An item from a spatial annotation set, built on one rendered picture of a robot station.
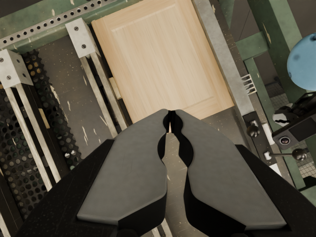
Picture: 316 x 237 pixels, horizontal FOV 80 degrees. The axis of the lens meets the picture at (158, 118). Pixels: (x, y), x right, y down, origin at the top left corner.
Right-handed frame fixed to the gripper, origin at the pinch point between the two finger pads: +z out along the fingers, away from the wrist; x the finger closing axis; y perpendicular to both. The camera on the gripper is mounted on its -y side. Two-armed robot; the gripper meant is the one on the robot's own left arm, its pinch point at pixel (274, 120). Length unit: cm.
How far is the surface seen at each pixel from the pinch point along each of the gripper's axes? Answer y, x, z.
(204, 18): 9.8, 40.3, 8.1
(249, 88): 5.3, 10.7, 9.2
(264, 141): -4.4, -6.3, 7.1
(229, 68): 4.1, 20.9, 8.1
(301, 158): -3.3, -12.3, -3.5
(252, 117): -2.0, 3.0, 7.1
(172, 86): -14.6, 30.3, 10.5
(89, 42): -26, 60, 5
